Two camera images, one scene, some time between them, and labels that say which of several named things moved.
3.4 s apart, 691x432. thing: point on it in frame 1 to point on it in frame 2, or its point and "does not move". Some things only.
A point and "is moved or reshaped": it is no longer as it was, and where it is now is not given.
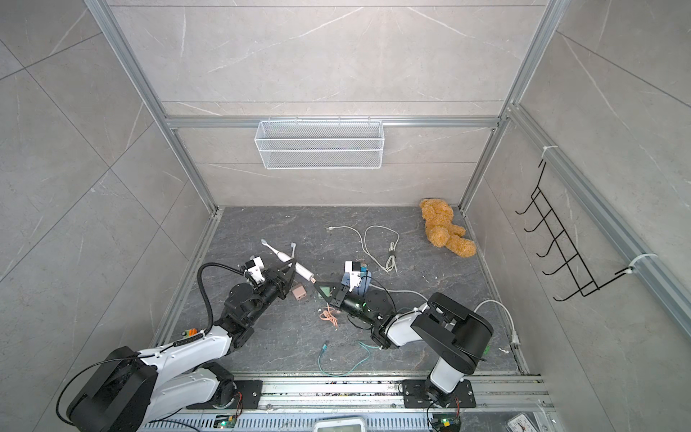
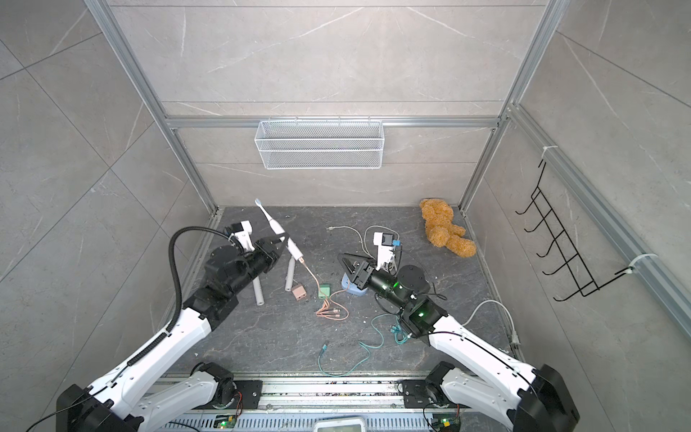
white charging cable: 392,262 does not move
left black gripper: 276,281 to 267,254
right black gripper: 340,297 to 364,278
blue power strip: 364,284 does not move
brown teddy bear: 442,231 does not move
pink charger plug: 299,292 does not move
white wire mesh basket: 319,145 does not move
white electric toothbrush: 290,261 to 291,246
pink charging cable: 327,315 is moved or reshaped
